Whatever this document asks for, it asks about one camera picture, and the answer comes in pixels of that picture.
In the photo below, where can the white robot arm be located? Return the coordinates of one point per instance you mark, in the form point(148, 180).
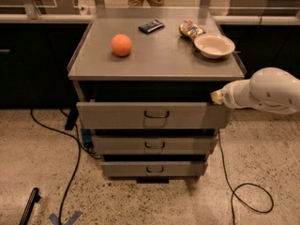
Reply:
point(269, 89)

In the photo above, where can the grey middle drawer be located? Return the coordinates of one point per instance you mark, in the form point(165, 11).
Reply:
point(153, 146)

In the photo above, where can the blue power box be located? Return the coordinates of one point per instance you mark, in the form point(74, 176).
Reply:
point(86, 138)

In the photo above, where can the grey metal drawer cabinet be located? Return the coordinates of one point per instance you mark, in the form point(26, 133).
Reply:
point(162, 67)

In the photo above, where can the orange ball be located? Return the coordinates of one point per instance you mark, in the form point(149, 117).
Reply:
point(121, 45)

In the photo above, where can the black bar on floor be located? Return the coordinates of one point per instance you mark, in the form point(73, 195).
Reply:
point(33, 199)

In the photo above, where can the padded gripper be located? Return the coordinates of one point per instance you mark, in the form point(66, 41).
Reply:
point(227, 97)

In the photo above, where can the dark blue snack bar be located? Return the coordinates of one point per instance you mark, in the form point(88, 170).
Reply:
point(152, 26)

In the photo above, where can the crumpled chip bag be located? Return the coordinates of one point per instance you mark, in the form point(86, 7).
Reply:
point(190, 29)

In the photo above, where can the grey bottom drawer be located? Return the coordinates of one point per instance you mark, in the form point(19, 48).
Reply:
point(154, 168)

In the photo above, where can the grey top drawer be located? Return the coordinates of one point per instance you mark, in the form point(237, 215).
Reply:
point(152, 115)

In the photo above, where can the grey drawer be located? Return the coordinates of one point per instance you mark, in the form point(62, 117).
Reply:
point(153, 146)
point(154, 168)
point(152, 115)

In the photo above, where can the dark counter cabinet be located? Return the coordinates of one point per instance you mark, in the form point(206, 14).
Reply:
point(263, 42)
point(34, 59)

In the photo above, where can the dark counter cabinet right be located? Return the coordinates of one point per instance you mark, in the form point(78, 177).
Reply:
point(263, 42)

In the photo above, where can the dark counter cabinet left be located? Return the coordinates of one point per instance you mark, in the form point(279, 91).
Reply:
point(34, 59)

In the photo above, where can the white bowl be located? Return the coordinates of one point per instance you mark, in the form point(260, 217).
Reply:
point(214, 46)

